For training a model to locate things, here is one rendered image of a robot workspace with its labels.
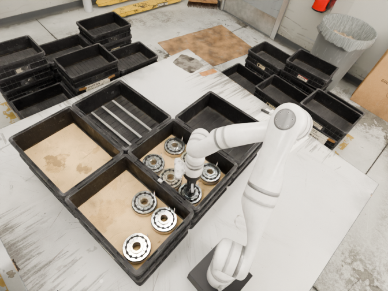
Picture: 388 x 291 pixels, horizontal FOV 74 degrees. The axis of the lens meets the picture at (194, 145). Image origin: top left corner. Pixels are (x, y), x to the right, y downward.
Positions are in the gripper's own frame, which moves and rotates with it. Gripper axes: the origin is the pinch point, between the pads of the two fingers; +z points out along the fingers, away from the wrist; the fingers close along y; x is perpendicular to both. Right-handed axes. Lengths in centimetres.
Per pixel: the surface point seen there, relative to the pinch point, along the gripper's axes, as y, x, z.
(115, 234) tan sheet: -18.9, 29.5, 2.6
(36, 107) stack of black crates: 104, 113, 58
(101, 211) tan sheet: -9.6, 36.0, 2.6
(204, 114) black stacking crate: 47.0, -11.0, 2.8
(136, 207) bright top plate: -9.4, 22.1, -0.4
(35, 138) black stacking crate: 25, 70, -1
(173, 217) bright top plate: -14.0, 7.3, -0.3
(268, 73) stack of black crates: 151, -91, 48
